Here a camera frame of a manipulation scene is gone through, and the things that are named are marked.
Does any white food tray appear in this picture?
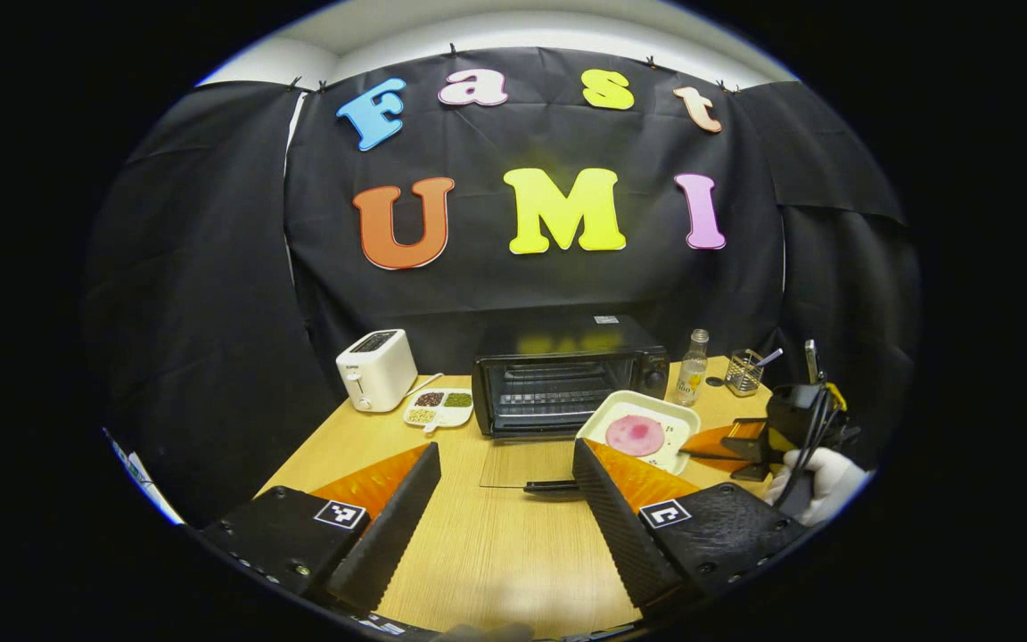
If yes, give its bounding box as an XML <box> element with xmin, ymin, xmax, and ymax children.
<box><xmin>576</xmin><ymin>390</ymin><xmax>702</xmax><ymax>476</ymax></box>

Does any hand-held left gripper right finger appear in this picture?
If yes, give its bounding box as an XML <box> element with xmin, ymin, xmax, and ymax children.
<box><xmin>571</xmin><ymin>437</ymin><xmax>809</xmax><ymax>616</ymax></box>

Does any white divided bean dish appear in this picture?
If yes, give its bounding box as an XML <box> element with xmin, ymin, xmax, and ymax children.
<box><xmin>403</xmin><ymin>388</ymin><xmax>474</xmax><ymax>435</ymax></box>

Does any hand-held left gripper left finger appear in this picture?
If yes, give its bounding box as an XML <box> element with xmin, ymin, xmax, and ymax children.
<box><xmin>200</xmin><ymin>441</ymin><xmax>443</xmax><ymax>614</ymax></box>

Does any black electric oven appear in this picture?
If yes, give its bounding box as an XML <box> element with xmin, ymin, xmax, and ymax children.
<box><xmin>472</xmin><ymin>314</ymin><xmax>670</xmax><ymax>494</ymax></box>

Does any clear glass bottle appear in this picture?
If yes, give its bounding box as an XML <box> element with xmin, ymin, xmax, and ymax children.
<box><xmin>676</xmin><ymin>329</ymin><xmax>711</xmax><ymax>407</ymax></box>

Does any white toaster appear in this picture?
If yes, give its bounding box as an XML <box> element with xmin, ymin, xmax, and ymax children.
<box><xmin>336</xmin><ymin>329</ymin><xmax>419</xmax><ymax>413</ymax></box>

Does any wire mesh holder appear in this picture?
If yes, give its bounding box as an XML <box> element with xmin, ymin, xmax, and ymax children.
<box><xmin>725</xmin><ymin>350</ymin><xmax>764</xmax><ymax>398</ymax></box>

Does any pink ham slice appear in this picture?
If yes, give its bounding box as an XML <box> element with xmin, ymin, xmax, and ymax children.
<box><xmin>605</xmin><ymin>415</ymin><xmax>666</xmax><ymax>457</ymax></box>

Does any black backdrop cloth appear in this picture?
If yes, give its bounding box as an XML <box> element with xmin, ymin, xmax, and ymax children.
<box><xmin>86</xmin><ymin>46</ymin><xmax>923</xmax><ymax>527</ymax></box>

